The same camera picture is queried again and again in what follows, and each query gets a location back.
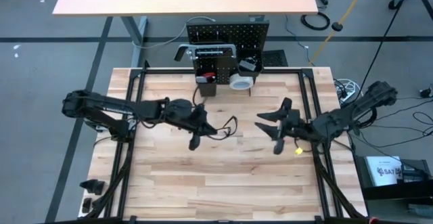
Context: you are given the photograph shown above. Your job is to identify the tall black pegboard bin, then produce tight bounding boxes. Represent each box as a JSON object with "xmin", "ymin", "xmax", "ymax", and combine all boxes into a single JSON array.
[{"xmin": 195, "ymin": 70, "xmax": 218, "ymax": 97}]

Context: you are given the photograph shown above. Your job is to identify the black cable coil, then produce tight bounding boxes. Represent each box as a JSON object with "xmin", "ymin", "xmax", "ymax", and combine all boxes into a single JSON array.
[{"xmin": 300, "ymin": 12, "xmax": 331, "ymax": 31}]

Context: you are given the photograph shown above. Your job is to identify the grey floor cable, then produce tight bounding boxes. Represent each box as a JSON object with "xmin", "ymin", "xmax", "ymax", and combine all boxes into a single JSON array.
[{"xmin": 131, "ymin": 16, "xmax": 217, "ymax": 50}]

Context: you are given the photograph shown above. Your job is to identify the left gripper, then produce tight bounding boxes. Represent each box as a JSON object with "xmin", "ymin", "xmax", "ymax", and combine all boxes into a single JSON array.
[{"xmin": 162, "ymin": 97, "xmax": 219, "ymax": 152}]

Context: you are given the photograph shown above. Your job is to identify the black taut cable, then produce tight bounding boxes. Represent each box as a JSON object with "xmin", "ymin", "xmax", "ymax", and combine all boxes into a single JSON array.
[{"xmin": 360, "ymin": 0, "xmax": 416, "ymax": 89}]

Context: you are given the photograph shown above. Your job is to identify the wide black pegboard bin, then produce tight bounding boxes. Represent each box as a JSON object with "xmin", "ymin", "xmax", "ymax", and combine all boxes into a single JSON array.
[{"xmin": 236, "ymin": 49, "xmax": 265, "ymax": 78}]

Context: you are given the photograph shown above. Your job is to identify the black aluminium table frame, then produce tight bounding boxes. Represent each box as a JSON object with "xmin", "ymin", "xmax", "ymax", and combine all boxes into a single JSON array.
[{"xmin": 79, "ymin": 60, "xmax": 369, "ymax": 224}]

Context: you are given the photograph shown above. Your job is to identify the large black plastic bracket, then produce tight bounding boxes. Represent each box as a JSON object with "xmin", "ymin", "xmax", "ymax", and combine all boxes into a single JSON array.
[{"xmin": 80, "ymin": 179, "xmax": 106, "ymax": 196}]

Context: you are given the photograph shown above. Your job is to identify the black perforated pegboard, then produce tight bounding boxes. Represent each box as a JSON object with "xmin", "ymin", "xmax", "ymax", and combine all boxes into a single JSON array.
[{"xmin": 185, "ymin": 20, "xmax": 271, "ymax": 98}]

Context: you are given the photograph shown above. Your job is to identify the white booklet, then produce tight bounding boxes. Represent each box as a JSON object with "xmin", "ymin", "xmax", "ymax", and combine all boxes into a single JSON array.
[{"xmin": 365, "ymin": 155, "xmax": 403, "ymax": 187}]

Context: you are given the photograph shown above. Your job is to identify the black safety glasses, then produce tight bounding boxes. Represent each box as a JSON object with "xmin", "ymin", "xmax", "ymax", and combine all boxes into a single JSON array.
[{"xmin": 206, "ymin": 115, "xmax": 239, "ymax": 141}]

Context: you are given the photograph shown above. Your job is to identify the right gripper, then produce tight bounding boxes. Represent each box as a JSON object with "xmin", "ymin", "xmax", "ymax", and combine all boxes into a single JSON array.
[{"xmin": 254, "ymin": 97, "xmax": 314, "ymax": 156}]

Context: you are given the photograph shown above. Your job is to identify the white cable bundle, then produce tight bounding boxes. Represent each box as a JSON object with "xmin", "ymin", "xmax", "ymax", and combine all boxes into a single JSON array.
[{"xmin": 333, "ymin": 78, "xmax": 361, "ymax": 102}]

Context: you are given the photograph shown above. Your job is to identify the dark grey rectangular block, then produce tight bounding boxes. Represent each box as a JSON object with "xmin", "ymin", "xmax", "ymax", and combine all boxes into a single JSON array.
[{"xmin": 238, "ymin": 60, "xmax": 257, "ymax": 72}]

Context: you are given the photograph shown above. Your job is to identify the black grid mat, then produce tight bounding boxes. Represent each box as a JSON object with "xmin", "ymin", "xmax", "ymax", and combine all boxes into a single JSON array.
[{"xmin": 267, "ymin": 49, "xmax": 289, "ymax": 68}]

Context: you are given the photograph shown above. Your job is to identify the white tape roll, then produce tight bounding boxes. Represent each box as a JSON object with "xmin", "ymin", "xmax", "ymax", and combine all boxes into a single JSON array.
[{"xmin": 229, "ymin": 74, "xmax": 255, "ymax": 91}]

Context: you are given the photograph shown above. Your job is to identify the yellow cord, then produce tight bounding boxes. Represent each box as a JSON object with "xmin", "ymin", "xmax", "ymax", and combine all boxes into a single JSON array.
[{"xmin": 308, "ymin": 0, "xmax": 372, "ymax": 66}]

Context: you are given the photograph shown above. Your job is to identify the black side table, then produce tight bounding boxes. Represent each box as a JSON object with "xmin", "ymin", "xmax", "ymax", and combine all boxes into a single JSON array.
[{"xmin": 353, "ymin": 154, "xmax": 433, "ymax": 224}]

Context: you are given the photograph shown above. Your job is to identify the grey hacksaw with black handle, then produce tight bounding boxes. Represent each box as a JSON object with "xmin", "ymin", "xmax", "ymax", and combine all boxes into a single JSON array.
[{"xmin": 173, "ymin": 43, "xmax": 238, "ymax": 70}]

